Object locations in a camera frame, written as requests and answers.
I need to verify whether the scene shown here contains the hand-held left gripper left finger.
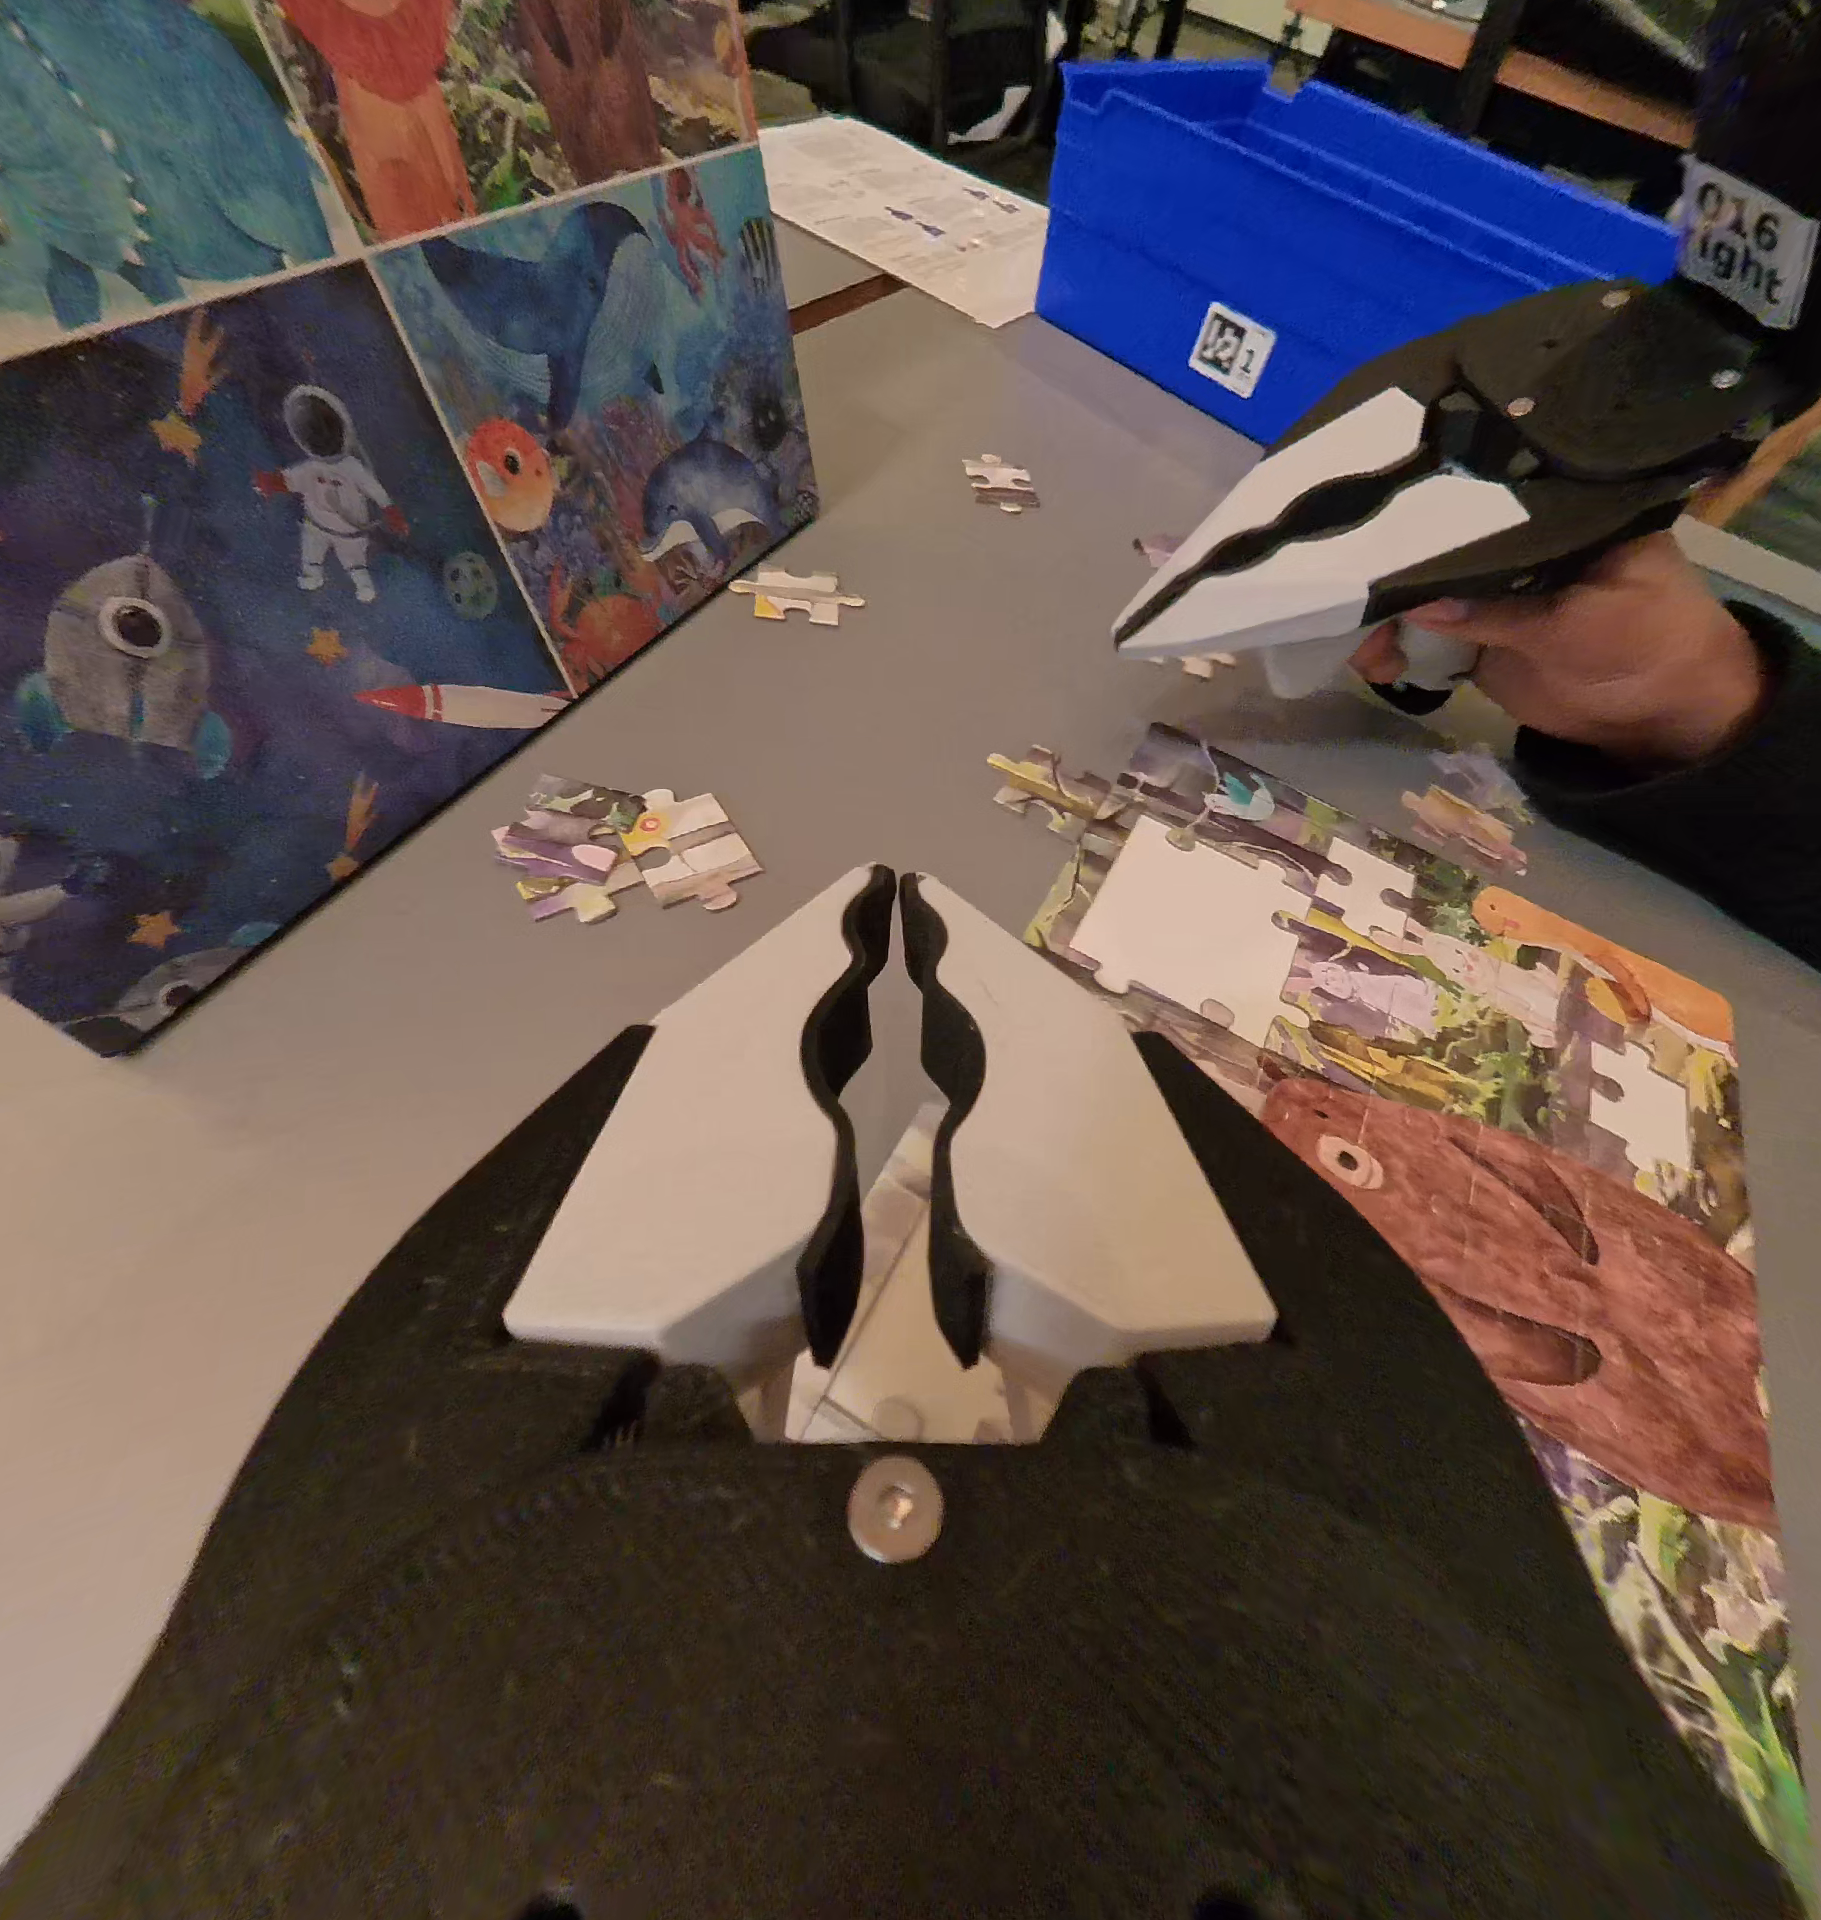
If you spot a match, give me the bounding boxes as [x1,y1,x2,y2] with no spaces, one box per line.
[502,866,901,1374]

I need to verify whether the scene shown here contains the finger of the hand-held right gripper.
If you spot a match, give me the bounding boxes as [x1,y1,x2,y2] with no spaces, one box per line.
[1134,387,1436,606]
[1114,468,1533,661]

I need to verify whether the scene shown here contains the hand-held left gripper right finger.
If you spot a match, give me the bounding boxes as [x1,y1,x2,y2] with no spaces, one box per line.
[899,874,1278,1396]

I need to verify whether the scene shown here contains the olive branch puzzle piece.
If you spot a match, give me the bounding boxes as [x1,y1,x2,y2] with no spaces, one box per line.
[988,747,1134,834]

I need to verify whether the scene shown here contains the partly assembled forest jigsaw puzzle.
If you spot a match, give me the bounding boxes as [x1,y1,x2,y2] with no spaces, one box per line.
[1030,727,1821,1911]

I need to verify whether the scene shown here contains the person's right forearm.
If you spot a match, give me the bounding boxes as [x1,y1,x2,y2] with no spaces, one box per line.
[1514,600,1821,997]

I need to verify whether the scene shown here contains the person's right hand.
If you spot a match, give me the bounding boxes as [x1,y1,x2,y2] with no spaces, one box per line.
[1354,515,1781,765]

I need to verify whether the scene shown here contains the blue plastic bin white label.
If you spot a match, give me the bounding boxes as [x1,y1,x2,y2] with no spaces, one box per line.
[1037,62,1686,452]

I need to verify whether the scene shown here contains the lilac puzzle piece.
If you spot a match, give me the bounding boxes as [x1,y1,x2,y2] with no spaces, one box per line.
[1422,747,1540,818]

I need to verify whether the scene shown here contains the yellow pink puzzle piece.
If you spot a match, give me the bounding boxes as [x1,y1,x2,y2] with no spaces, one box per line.
[1396,784,1527,879]

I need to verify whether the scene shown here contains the wooden desk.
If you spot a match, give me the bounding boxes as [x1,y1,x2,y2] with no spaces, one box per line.
[1286,0,1702,154]

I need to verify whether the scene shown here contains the purple green joined puzzle pieces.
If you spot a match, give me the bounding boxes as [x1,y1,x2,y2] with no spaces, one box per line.
[494,773,650,926]

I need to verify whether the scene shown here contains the printed paper sheet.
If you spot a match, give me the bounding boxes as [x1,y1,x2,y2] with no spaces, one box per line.
[761,117,1057,328]

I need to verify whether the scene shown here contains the yellow white puzzle piece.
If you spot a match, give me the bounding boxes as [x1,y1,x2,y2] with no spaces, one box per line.
[732,565,864,626]

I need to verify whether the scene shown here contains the illustrated jigsaw puzzle box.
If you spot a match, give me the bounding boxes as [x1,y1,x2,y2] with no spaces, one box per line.
[0,0,824,1064]

